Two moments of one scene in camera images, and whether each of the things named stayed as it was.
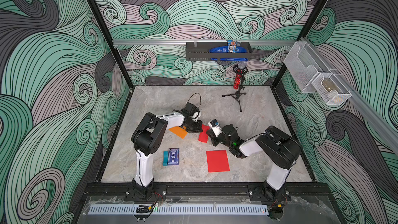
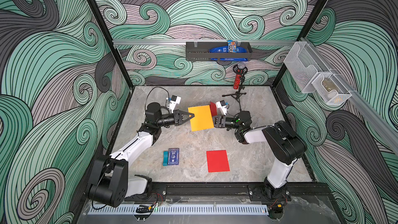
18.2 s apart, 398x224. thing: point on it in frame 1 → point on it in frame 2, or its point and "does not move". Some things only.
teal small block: x=165 y=158 does not move
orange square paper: x=179 y=131 → x=202 y=118
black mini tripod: x=237 y=95 does not move
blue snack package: x=231 y=47 does not move
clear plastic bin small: x=330 y=90 does not move
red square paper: x=203 y=136 → x=213 y=109
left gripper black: x=198 y=128 → x=178 y=115
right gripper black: x=216 y=140 → x=221 y=122
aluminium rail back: x=174 y=42 does not move
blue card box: x=173 y=156 does not move
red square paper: x=217 y=161 does not move
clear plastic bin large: x=303 y=64 does not move
